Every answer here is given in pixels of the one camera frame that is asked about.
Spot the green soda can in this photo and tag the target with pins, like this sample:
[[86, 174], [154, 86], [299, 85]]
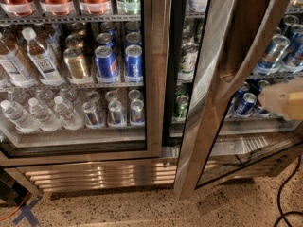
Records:
[[180, 107]]

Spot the blue pepsi can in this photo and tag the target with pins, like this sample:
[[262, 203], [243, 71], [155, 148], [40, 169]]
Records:
[[105, 59], [134, 62], [244, 105]]

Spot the fridge glass door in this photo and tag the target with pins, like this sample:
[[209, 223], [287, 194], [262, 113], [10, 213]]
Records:
[[243, 49], [122, 121]]

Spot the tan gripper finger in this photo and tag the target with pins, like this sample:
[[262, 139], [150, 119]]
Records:
[[284, 98]]

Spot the gold soda can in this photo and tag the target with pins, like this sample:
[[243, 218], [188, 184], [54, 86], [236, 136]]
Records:
[[79, 72]]

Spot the tea bottle white cap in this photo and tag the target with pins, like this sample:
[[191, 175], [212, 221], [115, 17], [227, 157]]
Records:
[[43, 57]]

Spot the blue Pepsi can lower middle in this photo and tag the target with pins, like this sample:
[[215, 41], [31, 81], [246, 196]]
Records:
[[244, 105]]

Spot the middle water bottle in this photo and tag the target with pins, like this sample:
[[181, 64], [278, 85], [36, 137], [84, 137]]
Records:
[[47, 120]]

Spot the left water bottle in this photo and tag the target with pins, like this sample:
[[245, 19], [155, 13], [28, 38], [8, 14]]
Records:
[[19, 116]]

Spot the right water bottle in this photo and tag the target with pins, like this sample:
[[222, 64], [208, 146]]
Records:
[[69, 116]]

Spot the water bottle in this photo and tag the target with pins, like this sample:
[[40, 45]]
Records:
[[69, 116], [19, 116], [47, 120]]

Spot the front right blue Pepsi can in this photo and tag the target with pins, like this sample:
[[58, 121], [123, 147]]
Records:
[[134, 62]]

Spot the front left blue Pepsi can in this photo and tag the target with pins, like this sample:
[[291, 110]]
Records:
[[105, 59]]

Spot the front 7up can left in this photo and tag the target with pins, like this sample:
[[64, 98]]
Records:
[[189, 54]]

